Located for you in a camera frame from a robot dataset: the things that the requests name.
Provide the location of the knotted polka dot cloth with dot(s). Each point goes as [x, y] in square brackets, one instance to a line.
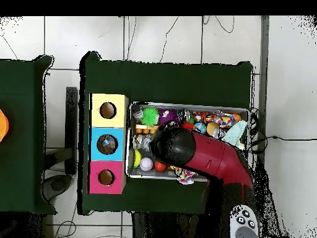
[184, 176]

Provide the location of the orange plastic toy brick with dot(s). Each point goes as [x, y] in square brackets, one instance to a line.
[146, 129]

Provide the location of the small red ball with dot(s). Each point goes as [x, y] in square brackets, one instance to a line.
[160, 167]

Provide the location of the mint green waffle cloth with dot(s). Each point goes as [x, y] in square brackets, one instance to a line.
[236, 133]

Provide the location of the white baseball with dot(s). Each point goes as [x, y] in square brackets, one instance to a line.
[146, 164]

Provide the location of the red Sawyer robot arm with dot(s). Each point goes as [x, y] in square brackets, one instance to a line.
[210, 153]

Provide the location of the crumpled polka dot cloth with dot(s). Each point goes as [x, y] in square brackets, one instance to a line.
[223, 119]

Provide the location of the orange round object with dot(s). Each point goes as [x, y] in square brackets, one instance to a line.
[3, 126]

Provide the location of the purple monster toy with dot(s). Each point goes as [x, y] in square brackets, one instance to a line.
[167, 116]

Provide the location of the blue globe ball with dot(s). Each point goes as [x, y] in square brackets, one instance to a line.
[200, 127]

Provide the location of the shallow clear mesh bin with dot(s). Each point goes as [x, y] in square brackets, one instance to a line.
[198, 107]

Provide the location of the green spiky rubber ball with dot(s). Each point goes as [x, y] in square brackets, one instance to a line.
[150, 116]

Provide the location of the dark green tablecloth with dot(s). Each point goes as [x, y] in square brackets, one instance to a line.
[173, 81]

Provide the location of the wooden box with three holes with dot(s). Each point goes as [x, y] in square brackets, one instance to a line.
[118, 153]

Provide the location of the colourful printed silver can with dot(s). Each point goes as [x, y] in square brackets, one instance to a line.
[139, 141]

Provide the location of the neighbouring green covered table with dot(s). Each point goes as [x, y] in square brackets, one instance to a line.
[19, 148]

